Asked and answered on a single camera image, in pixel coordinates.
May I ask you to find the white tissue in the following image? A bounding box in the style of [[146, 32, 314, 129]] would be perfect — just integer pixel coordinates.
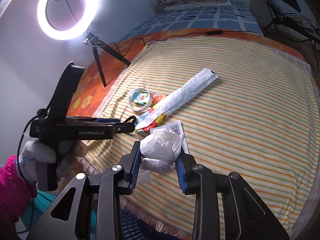
[[140, 127, 184, 174]]

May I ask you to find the colourful floral wrapper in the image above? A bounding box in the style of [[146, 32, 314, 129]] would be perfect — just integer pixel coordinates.
[[135, 93, 169, 133]]

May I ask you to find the white barcode label wrapper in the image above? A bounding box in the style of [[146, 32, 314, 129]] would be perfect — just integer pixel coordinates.
[[150, 120, 189, 154]]

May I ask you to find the long white wrapper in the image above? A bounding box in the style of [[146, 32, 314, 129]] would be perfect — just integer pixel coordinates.
[[150, 68, 219, 120]]

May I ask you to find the pink sleeved left forearm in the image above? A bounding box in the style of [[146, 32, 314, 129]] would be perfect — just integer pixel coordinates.
[[0, 156, 37, 239]]

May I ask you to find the blue plastic trash basket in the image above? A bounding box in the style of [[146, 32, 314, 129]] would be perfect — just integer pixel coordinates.
[[121, 210, 156, 240]]

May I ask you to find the white gloved left hand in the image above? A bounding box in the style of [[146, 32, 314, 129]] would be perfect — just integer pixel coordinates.
[[15, 140, 87, 185]]

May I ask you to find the orange floral bed sheet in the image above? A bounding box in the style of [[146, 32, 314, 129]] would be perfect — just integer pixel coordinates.
[[68, 28, 305, 116]]

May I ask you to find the yellow striped towel blanket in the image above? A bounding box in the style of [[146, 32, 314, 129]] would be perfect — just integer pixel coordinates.
[[93, 35, 319, 239]]

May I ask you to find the blue checkered mattress cover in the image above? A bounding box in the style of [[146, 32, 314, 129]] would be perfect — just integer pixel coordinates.
[[122, 2, 263, 41]]

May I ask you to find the black folding chair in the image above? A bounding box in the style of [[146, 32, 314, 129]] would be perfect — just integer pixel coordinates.
[[254, 0, 320, 77]]

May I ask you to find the striped cushion on chair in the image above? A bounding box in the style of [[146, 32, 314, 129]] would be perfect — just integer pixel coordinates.
[[268, 0, 319, 38]]

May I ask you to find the black ring light tripod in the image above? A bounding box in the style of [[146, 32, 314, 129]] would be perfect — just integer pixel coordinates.
[[83, 32, 132, 87]]

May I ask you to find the white ring light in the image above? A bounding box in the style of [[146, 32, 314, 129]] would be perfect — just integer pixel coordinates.
[[37, 0, 100, 40]]

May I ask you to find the black power cable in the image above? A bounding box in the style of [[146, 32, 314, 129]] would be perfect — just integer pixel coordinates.
[[77, 29, 263, 57]]

